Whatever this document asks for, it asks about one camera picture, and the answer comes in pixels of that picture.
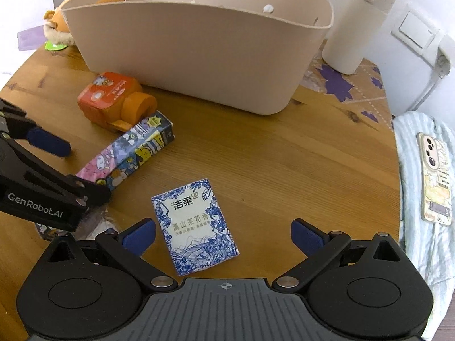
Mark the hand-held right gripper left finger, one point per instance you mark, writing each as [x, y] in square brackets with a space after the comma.
[140, 236]

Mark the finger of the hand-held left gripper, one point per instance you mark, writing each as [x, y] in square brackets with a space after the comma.
[89, 193]
[49, 144]

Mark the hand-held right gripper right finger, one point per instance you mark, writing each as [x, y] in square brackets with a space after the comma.
[306, 236]

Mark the clear wet wipe packet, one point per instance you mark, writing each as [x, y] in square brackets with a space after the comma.
[101, 222]

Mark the blue and white tissue pack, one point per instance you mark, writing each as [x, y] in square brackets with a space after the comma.
[195, 227]

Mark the colourful cartoon box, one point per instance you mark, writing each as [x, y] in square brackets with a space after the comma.
[142, 145]

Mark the beige plastic container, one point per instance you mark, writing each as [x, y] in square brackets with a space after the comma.
[195, 49]

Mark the green card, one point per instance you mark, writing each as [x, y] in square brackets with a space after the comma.
[55, 46]

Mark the white and purple board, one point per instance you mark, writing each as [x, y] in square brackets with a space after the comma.
[32, 39]

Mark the light blue striped blanket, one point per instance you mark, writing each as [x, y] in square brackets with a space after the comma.
[412, 220]

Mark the orange plush dog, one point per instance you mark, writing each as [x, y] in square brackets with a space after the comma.
[58, 28]

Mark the smartphone in cream case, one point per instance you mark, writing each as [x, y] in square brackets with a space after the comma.
[435, 174]

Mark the purple patterned mat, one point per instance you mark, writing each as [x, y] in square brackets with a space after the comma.
[337, 81]

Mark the white thermos bottle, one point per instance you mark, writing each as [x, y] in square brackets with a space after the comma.
[352, 28]

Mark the white charger plug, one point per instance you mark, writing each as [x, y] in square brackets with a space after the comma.
[444, 55]

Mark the white wall switch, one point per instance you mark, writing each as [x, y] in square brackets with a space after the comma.
[414, 28]

